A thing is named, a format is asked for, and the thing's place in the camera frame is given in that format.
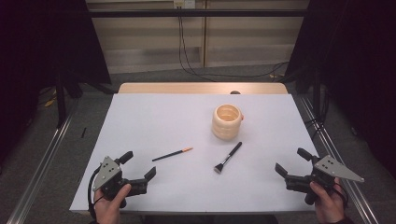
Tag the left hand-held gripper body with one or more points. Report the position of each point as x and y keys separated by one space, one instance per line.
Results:
x=107 y=171

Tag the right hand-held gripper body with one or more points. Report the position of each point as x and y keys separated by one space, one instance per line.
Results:
x=330 y=168

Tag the black pencil with orange end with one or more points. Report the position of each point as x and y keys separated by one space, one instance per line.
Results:
x=171 y=154

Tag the black makeup brush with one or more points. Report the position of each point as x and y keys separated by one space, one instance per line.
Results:
x=229 y=157

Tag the cream ribbed cup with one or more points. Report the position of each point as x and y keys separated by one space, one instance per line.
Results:
x=226 y=123

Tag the person's left hand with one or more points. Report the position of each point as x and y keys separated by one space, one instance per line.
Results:
x=109 y=208

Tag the person's right hand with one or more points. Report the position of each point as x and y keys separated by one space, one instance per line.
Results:
x=328 y=205

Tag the small black floor object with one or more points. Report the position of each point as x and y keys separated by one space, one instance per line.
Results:
x=83 y=132

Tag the white table sheet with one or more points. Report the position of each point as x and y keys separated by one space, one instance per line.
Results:
x=186 y=124

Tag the black metal stand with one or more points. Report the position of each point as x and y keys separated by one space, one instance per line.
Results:
x=60 y=102
x=317 y=93

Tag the yellow floor object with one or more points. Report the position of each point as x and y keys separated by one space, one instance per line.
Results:
x=49 y=102

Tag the dark round table knob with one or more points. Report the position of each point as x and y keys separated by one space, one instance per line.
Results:
x=235 y=92

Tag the black curtain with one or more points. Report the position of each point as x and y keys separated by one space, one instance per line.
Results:
x=358 y=62
x=37 y=46

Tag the black horizontal metal bar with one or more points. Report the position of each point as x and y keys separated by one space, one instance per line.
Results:
x=186 y=13

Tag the aluminium floor rail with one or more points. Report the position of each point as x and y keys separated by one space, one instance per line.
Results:
x=330 y=146
x=40 y=168

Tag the white wall outlet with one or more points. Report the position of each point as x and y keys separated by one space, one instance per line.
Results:
x=184 y=3

